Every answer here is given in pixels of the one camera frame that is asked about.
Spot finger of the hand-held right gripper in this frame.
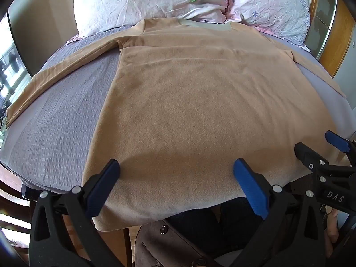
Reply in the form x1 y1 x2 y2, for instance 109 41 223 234
294 142 330 173
324 130 356 156

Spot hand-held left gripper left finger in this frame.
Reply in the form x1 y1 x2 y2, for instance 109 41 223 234
28 158 126 267

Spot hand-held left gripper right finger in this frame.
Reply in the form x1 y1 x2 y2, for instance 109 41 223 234
233 158 326 267

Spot tan long-sleeved shirt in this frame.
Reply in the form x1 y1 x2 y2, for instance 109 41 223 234
6 17 348 232

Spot person's right hand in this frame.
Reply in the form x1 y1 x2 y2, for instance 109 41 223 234
324 208 340 259

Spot person's dark trousers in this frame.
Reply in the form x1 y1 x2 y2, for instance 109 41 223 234
166 196 269 260

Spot bed with grey sheet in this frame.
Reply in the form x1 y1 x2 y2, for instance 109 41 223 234
0 24 356 201

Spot grey-brown jacket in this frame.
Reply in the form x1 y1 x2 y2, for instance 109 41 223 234
135 218 226 267

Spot pink floral pillow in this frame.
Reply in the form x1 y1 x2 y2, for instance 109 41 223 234
227 0 311 52

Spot window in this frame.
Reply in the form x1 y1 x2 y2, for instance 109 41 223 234
0 13 32 134

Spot white floral pillow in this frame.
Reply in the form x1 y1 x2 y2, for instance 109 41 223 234
73 0 232 38

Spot dark wooden bed frame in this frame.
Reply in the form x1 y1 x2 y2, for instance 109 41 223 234
0 163 38 249

